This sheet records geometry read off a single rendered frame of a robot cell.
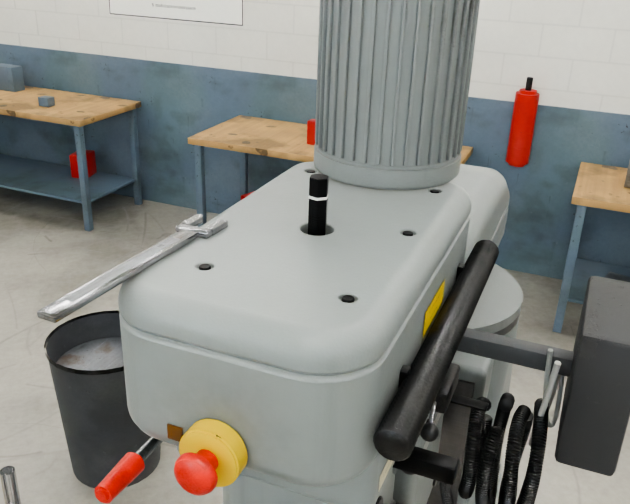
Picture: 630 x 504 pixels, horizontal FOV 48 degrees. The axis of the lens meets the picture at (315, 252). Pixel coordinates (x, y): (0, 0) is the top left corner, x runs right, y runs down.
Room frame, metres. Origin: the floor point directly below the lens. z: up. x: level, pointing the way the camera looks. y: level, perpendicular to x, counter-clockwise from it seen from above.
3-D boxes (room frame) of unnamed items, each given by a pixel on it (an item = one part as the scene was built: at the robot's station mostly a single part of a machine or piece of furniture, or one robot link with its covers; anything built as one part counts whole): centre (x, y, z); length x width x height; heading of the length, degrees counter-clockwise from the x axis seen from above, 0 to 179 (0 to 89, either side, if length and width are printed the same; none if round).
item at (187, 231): (0.60, 0.16, 1.89); 0.24 x 0.04 x 0.01; 155
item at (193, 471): (0.48, 0.09, 1.76); 0.04 x 0.03 x 0.04; 68
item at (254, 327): (0.73, -0.01, 1.81); 0.47 x 0.26 x 0.16; 158
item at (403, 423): (0.69, -0.15, 1.79); 0.45 x 0.04 x 0.04; 158
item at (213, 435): (0.50, 0.08, 1.76); 0.06 x 0.02 x 0.06; 68
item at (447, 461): (0.68, -0.14, 1.60); 0.08 x 0.02 x 0.04; 68
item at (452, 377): (0.72, -0.15, 1.66); 0.12 x 0.04 x 0.04; 158
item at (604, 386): (0.87, -0.42, 1.62); 0.20 x 0.09 x 0.21; 158
